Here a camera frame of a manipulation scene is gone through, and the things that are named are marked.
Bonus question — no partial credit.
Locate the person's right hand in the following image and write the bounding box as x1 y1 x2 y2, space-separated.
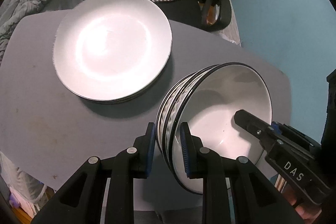
282 184 322 224

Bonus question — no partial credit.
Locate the grey quilted duvet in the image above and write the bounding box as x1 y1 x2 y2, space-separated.
1 0 51 58

